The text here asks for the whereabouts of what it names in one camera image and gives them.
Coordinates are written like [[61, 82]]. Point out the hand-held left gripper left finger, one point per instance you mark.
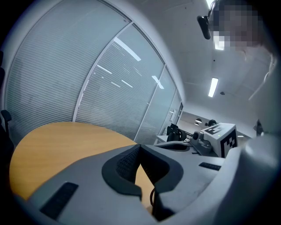
[[87, 186]]

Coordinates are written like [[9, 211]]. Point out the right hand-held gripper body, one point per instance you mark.
[[219, 140]]

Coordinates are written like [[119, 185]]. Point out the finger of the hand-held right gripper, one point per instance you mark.
[[173, 146]]

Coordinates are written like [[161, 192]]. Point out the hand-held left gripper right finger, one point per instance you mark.
[[188, 175]]

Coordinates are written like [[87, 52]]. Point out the round wooden table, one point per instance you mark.
[[55, 142]]

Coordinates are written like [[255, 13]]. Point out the black office chair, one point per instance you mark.
[[174, 134], [5, 136]]

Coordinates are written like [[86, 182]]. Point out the white desk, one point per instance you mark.
[[161, 138]]

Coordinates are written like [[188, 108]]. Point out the dome pendant lamp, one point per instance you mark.
[[198, 121]]

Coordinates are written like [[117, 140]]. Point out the long ceiling light panel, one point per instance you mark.
[[213, 86]]

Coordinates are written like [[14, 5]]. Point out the person's body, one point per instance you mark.
[[263, 66]]

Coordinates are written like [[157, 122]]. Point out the square ceiling light panel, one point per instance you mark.
[[219, 44]]

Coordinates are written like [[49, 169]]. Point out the black head-worn camera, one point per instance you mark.
[[204, 26]]

